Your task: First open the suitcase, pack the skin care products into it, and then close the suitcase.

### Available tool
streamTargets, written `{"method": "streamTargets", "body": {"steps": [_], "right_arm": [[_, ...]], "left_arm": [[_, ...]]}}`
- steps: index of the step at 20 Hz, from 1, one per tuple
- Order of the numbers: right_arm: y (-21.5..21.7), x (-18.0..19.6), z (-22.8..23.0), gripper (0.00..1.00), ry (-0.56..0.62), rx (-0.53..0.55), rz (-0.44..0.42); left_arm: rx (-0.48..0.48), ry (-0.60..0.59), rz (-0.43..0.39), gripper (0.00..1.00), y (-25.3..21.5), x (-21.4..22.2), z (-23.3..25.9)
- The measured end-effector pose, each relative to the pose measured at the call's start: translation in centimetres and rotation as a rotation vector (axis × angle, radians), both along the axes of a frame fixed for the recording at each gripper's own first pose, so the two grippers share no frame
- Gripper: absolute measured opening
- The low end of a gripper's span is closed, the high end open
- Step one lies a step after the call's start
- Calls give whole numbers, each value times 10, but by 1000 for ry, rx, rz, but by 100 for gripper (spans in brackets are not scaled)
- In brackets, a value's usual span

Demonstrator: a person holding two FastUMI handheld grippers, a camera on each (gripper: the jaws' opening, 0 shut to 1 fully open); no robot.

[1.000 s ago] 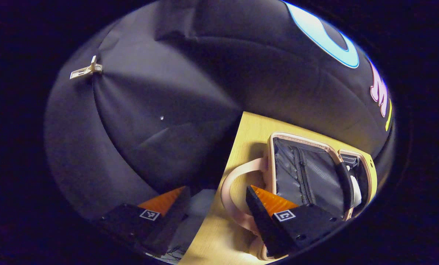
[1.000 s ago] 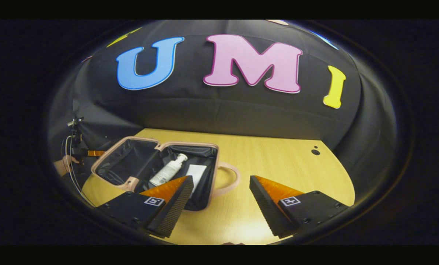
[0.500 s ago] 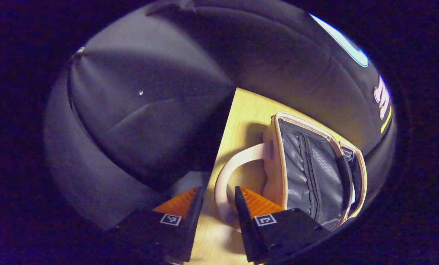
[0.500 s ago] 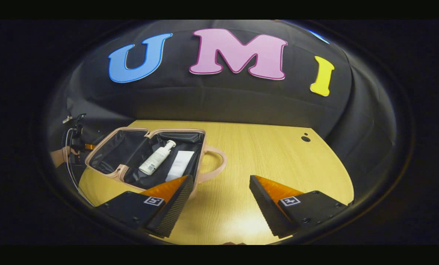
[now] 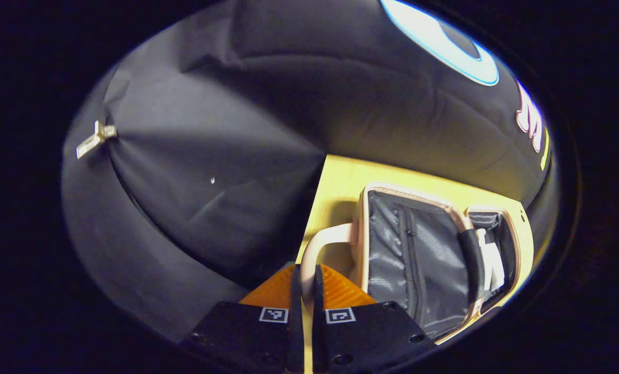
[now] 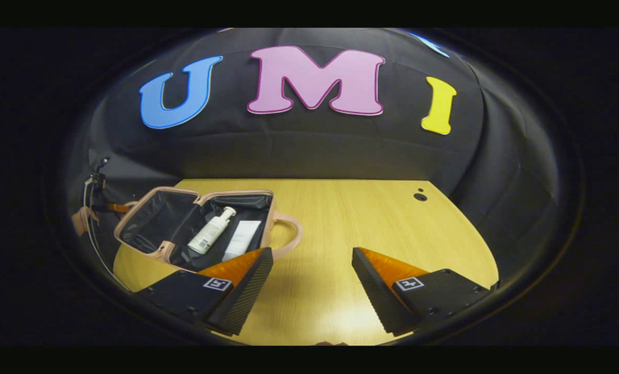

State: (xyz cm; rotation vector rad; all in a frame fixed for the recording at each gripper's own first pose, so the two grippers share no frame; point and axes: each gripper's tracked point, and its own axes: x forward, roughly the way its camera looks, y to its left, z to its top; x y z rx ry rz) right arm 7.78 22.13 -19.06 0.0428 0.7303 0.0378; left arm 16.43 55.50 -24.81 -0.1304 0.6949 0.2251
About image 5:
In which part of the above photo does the black backdrop cloth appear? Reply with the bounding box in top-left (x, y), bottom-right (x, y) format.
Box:
top-left (61, 0), bottom-right (559, 343)

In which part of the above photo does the beige cloth clamp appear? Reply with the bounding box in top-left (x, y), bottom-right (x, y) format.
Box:
top-left (75, 120), bottom-right (118, 160)

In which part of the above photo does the white pump bottle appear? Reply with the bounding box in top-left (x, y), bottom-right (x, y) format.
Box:
top-left (481, 242), bottom-right (506, 292)

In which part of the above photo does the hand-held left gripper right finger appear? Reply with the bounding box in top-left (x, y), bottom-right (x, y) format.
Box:
top-left (312, 263), bottom-right (438, 373)

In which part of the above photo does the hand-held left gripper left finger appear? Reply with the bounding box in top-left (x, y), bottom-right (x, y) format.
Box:
top-left (180, 264), bottom-right (305, 373)

